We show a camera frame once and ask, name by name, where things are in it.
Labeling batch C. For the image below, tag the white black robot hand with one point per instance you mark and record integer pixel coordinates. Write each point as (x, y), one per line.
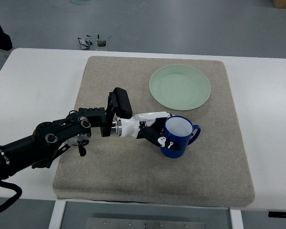
(146, 125)

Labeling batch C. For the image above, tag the blue mug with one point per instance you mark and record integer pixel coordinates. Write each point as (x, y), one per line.
(178, 133)

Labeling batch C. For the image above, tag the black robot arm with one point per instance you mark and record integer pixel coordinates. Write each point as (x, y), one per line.
(43, 146)

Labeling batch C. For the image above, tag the green plate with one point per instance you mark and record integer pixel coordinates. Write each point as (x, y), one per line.
(180, 87)

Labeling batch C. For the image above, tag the beige felt mat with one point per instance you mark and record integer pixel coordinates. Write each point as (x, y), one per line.
(213, 171)

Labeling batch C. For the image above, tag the electronic parts on floor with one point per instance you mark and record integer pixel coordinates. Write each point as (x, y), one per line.
(90, 42)

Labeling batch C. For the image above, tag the black table control panel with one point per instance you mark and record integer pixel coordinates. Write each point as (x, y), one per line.
(277, 214)

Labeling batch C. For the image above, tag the cardboard box corner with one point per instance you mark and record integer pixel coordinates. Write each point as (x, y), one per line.
(281, 4)

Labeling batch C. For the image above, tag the metal base plate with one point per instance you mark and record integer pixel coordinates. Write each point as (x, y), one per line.
(110, 223)

